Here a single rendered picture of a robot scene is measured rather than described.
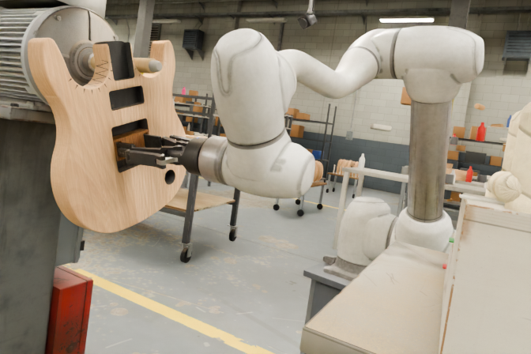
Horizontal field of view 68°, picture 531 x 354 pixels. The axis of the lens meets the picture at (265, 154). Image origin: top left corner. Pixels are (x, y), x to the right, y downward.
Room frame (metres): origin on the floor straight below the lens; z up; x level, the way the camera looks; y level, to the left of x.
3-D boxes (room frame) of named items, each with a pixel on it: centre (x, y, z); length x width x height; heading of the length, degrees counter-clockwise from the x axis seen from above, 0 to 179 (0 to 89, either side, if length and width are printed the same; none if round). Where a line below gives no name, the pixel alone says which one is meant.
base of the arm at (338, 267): (1.38, -0.36, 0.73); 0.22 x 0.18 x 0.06; 55
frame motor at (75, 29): (1.05, 0.62, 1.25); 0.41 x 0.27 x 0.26; 62
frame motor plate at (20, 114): (1.08, 0.68, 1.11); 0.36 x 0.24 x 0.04; 62
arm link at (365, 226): (1.36, -0.38, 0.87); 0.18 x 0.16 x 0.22; 57
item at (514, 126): (0.46, -0.29, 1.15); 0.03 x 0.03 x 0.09
